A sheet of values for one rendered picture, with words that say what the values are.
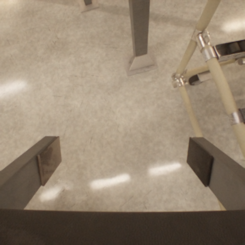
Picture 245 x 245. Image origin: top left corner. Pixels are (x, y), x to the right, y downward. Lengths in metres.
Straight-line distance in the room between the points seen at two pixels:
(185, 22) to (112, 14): 0.45
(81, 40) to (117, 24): 0.24
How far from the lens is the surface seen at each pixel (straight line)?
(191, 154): 0.17
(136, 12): 0.68
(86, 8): 1.31
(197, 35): 0.59
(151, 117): 0.93
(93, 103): 0.98
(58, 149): 0.17
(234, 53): 0.60
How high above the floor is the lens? 0.91
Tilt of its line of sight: 79 degrees down
